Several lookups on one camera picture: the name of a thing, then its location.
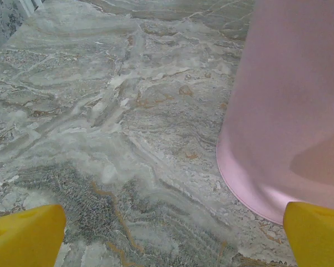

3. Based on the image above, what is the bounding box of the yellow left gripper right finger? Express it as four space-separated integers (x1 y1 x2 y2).
283 201 334 267

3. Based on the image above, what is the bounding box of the pink straw holder cup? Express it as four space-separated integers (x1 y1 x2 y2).
216 0 334 225

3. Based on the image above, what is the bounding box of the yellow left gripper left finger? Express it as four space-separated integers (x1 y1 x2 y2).
0 204 67 267

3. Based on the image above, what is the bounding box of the aluminium left frame post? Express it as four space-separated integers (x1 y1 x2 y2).
18 0 45 17

